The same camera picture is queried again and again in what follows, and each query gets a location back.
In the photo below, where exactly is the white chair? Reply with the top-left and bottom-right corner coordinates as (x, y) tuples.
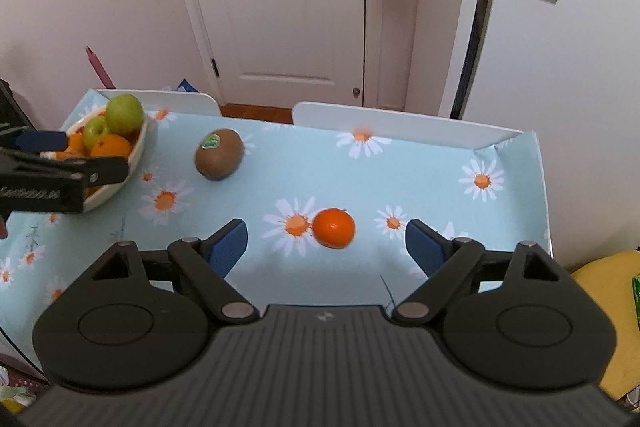
(95, 89), (221, 118)
(291, 102), (523, 150)

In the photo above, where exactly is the large green apple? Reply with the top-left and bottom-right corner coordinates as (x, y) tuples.
(105, 94), (146, 136)

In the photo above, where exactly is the white refrigerator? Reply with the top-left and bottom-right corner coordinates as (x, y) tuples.
(450, 0), (640, 268)

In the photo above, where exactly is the large orange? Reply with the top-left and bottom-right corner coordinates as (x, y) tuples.
(90, 134), (133, 158)

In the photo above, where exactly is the small tangerine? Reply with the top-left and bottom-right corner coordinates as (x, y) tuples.
(312, 207), (356, 250)

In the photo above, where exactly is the pink stick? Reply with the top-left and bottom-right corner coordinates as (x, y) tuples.
(85, 47), (117, 90)

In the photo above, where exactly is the right white chair back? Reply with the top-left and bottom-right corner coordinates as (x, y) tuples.
(291, 102), (523, 150)

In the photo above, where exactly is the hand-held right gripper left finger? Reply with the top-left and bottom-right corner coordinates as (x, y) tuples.
(90, 218), (261, 323)

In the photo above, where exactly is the daisy print blue tablecloth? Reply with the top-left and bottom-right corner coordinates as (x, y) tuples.
(0, 89), (551, 358)

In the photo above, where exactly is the yellow cushion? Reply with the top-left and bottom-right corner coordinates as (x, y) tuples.
(570, 249), (640, 403)

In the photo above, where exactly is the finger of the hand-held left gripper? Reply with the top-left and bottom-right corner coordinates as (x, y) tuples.
(0, 148), (130, 188)
(0, 79), (68, 152)

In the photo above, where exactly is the left white chair back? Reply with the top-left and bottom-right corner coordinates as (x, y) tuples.
(95, 89), (221, 118)

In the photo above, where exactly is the patterned cloth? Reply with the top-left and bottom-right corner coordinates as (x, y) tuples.
(0, 352), (48, 414)

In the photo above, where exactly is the small green apple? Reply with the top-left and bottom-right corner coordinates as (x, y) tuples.
(82, 116), (111, 151)

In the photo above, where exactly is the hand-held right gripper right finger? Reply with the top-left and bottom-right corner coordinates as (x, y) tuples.
(390, 219), (562, 323)

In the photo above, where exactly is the white panel door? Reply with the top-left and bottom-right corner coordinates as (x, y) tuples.
(165, 0), (381, 108)

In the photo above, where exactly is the brown kiwi with green sticker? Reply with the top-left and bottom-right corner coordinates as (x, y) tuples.
(194, 128), (245, 182)

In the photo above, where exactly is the oval yellow cartoon dish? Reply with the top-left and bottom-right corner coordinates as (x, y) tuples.
(60, 104), (149, 214)

